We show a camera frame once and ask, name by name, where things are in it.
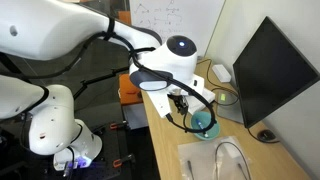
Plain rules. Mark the green sticker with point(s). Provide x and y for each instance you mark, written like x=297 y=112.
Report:
x=222 y=97

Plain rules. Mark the orange chair backrest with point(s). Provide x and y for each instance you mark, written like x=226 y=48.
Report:
x=124 y=17

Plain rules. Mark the black round puck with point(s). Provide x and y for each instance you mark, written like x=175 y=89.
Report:
x=266 y=135

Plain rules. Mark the black tripod rod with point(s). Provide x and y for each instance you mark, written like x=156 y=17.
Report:
x=100 y=77

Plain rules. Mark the orange box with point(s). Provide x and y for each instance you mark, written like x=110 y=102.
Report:
x=128 y=93

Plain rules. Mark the teal bowl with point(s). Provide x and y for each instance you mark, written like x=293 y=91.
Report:
x=210 y=135

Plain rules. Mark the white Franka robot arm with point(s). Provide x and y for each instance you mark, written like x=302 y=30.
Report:
x=50 y=30

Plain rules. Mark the white power adapter box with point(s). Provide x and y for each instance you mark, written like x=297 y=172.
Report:
x=221 y=73

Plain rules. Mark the black computer monitor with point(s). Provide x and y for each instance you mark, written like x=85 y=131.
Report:
x=270 y=70

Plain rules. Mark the clear plastic bag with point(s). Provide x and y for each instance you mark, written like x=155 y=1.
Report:
x=203 y=156

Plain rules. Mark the black perforated base table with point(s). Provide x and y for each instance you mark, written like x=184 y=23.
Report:
x=106 y=146

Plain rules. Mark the whiteboard with drawings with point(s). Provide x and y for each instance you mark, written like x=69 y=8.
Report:
x=200 y=20

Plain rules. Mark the grey monitor base plate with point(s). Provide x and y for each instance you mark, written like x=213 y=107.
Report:
x=230 y=113

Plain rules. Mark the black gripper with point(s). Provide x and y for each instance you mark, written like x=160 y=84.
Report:
x=179 y=100

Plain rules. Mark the blue marker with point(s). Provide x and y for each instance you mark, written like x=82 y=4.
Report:
x=201 y=126

